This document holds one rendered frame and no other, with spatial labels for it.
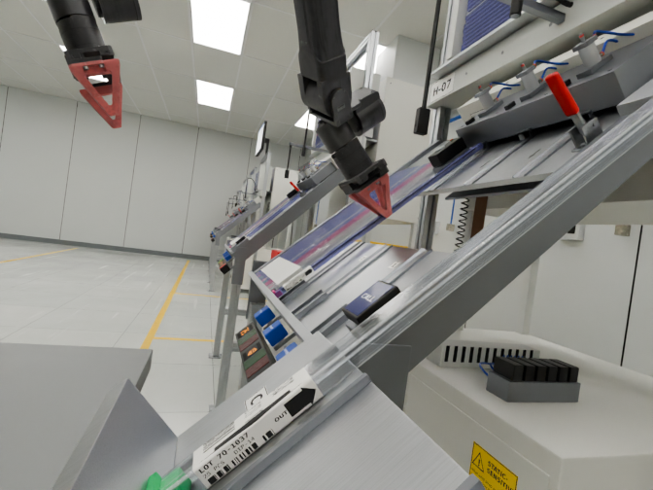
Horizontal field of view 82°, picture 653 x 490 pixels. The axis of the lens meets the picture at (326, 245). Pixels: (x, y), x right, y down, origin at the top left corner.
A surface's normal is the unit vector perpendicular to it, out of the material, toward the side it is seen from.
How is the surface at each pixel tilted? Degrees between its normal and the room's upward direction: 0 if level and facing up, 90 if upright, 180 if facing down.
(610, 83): 133
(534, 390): 90
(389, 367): 90
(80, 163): 90
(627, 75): 90
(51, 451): 0
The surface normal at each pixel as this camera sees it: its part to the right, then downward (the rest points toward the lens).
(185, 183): 0.30, 0.05
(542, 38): -0.94, -0.13
